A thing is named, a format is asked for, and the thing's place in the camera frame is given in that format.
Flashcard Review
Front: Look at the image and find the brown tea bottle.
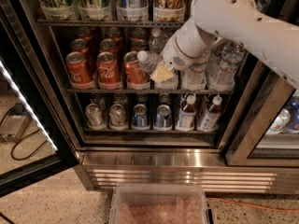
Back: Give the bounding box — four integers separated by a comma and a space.
197, 95, 222, 133
176, 94, 197, 132

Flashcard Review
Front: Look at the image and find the black floor cable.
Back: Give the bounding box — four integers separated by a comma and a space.
0, 107, 50, 161

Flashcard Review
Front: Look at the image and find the open fridge glass door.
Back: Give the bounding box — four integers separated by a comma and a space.
0, 8, 78, 197

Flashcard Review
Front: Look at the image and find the stainless steel fridge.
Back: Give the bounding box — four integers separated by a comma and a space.
1, 0, 299, 194

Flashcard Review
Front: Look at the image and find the left brown tea bottle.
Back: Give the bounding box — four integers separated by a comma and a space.
176, 94, 197, 132

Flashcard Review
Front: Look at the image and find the silver can bottom left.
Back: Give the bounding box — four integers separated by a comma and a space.
85, 104, 104, 130

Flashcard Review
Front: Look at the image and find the orange extension cable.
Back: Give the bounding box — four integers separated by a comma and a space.
206, 197, 299, 214

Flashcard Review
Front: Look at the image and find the right brown tea bottle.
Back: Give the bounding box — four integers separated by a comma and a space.
197, 95, 222, 133

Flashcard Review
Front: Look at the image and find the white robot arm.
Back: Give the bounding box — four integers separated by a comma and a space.
162, 0, 299, 89

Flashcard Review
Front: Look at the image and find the second row right cola can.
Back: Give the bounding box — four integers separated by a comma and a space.
131, 39, 149, 51

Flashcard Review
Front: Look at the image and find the front left cola can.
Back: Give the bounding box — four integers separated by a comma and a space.
66, 51, 93, 89

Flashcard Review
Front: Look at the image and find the second row left cola can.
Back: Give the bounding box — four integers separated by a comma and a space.
71, 38, 92, 56

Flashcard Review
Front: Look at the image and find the water bottle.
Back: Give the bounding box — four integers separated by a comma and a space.
137, 50, 163, 75
207, 42, 246, 91
182, 50, 210, 91
149, 27, 168, 54

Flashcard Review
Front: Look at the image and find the green tall can top left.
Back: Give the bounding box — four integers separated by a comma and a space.
41, 0, 74, 20

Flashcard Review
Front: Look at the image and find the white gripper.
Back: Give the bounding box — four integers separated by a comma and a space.
150, 35, 199, 83

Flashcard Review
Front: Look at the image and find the front right cola can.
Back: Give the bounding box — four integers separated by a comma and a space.
123, 51, 150, 90

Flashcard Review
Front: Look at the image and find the second row middle cola can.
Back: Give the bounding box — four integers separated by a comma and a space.
99, 38, 118, 54

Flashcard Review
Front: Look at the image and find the front middle cola can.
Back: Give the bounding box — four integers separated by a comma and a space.
96, 51, 121, 90

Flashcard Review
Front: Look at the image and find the second row cola can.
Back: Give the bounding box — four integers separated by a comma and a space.
131, 39, 149, 51
99, 38, 118, 54
71, 38, 92, 56

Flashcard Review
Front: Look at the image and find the green tall can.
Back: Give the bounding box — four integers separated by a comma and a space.
78, 0, 110, 21
41, 0, 74, 20

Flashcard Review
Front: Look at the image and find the silver blue tall can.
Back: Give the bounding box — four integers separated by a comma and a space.
116, 0, 148, 22

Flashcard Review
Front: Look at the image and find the clear plastic storage bin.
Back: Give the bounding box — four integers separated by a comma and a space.
109, 184, 210, 224

